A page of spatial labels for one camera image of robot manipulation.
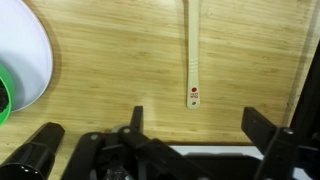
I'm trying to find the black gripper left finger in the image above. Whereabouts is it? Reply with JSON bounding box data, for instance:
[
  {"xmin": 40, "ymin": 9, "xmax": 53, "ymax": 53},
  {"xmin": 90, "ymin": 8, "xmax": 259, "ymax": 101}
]
[{"xmin": 60, "ymin": 105, "xmax": 214, "ymax": 180}]

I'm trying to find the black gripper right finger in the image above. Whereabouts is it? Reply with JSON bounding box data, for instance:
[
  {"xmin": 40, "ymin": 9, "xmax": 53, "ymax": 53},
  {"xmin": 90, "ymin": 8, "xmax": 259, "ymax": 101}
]
[{"xmin": 240, "ymin": 106, "xmax": 320, "ymax": 180}]

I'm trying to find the dark green bowl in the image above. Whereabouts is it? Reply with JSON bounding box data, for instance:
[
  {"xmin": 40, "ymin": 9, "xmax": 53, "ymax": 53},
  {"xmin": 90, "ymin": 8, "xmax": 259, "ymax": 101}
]
[{"xmin": 0, "ymin": 63, "xmax": 16, "ymax": 128}]

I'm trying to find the lilac round plate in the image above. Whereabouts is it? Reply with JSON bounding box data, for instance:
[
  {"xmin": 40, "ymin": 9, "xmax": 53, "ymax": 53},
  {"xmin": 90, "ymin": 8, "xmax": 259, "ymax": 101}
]
[{"xmin": 0, "ymin": 0, "xmax": 54, "ymax": 113}]

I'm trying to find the black cup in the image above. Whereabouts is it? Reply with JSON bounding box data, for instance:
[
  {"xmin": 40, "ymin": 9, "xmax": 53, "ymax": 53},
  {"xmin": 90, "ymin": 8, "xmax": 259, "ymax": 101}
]
[{"xmin": 0, "ymin": 121, "xmax": 66, "ymax": 180}]

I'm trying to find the wooden spoon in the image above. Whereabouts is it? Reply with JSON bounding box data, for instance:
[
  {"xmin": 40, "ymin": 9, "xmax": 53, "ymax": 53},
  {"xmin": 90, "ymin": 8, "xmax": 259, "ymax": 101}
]
[{"xmin": 185, "ymin": 0, "xmax": 202, "ymax": 110}]

